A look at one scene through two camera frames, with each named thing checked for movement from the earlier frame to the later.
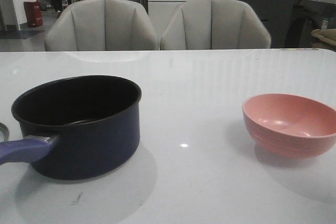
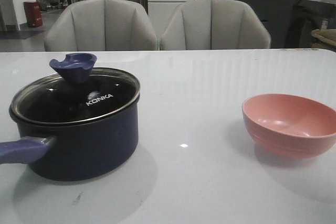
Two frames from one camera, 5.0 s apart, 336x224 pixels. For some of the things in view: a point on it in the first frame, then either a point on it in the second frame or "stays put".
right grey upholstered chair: (214, 23) stays put
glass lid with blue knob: (4, 132) to (77, 94)
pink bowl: (290, 126) stays put
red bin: (34, 13) stays put
